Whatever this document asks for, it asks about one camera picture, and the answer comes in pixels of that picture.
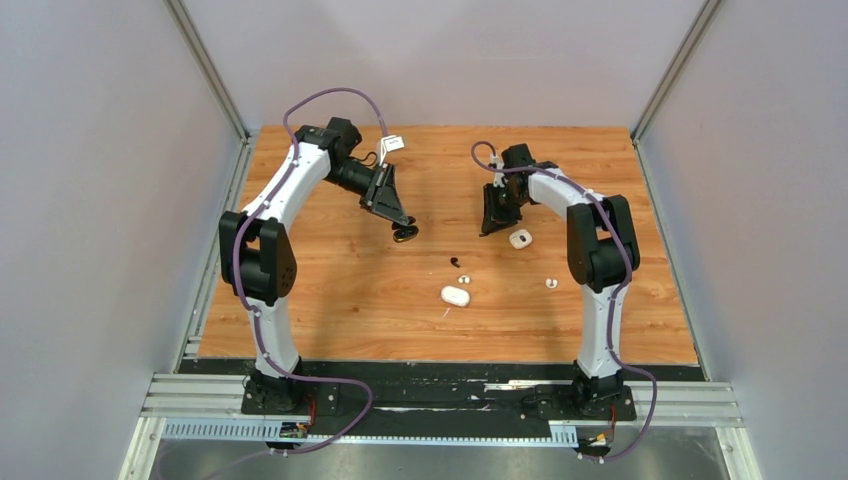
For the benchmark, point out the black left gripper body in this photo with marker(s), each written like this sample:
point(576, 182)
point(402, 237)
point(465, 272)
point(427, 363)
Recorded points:
point(373, 198)

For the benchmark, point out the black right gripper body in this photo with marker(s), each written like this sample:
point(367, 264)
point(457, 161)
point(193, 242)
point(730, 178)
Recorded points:
point(502, 209)

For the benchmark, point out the black glossy charging case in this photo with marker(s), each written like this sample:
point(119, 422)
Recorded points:
point(404, 233)

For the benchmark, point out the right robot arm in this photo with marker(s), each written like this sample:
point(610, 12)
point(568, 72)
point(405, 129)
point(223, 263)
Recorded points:
point(602, 256)

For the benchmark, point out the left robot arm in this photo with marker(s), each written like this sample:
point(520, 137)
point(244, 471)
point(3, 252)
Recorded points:
point(257, 257)

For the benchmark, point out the white oval charging case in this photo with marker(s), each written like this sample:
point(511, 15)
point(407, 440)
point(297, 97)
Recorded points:
point(455, 296)

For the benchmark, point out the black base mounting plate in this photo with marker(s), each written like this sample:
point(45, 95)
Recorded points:
point(435, 399)

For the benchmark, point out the aluminium frame rail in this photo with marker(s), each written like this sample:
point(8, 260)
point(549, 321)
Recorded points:
point(201, 407)

